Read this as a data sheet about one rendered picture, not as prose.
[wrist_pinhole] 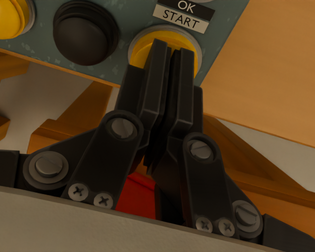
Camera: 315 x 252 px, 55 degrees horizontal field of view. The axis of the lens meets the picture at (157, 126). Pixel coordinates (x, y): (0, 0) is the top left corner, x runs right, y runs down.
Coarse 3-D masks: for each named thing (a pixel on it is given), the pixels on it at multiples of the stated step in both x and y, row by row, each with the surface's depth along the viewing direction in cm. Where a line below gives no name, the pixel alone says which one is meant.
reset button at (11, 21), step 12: (0, 0) 11; (12, 0) 11; (24, 0) 12; (0, 12) 11; (12, 12) 11; (24, 12) 12; (0, 24) 12; (12, 24) 12; (24, 24) 12; (0, 36) 12; (12, 36) 12
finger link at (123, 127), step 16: (112, 112) 9; (128, 112) 9; (112, 128) 8; (128, 128) 8; (96, 144) 8; (112, 144) 8; (128, 144) 8; (80, 160) 7; (96, 160) 7; (112, 160) 8; (128, 160) 8; (80, 176) 7; (96, 176) 7; (112, 176) 7; (64, 192) 7; (80, 192) 7; (96, 192) 7; (112, 192) 7; (112, 208) 7
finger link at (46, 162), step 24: (168, 48) 11; (144, 72) 11; (168, 72) 10; (120, 96) 10; (144, 96) 9; (144, 120) 9; (72, 144) 8; (144, 144) 9; (24, 168) 7; (48, 168) 7; (72, 168) 8; (48, 192) 7
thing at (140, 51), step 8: (152, 32) 12; (160, 32) 12; (168, 32) 12; (144, 40) 12; (152, 40) 12; (168, 40) 12; (176, 40) 12; (184, 40) 12; (136, 48) 12; (144, 48) 12; (176, 48) 12; (192, 48) 12; (136, 56) 12; (144, 56) 12; (136, 64) 13
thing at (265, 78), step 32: (256, 0) 16; (288, 0) 16; (256, 32) 16; (288, 32) 16; (224, 64) 16; (256, 64) 17; (288, 64) 17; (224, 96) 17; (256, 96) 17; (288, 96) 17; (256, 128) 18; (288, 128) 18
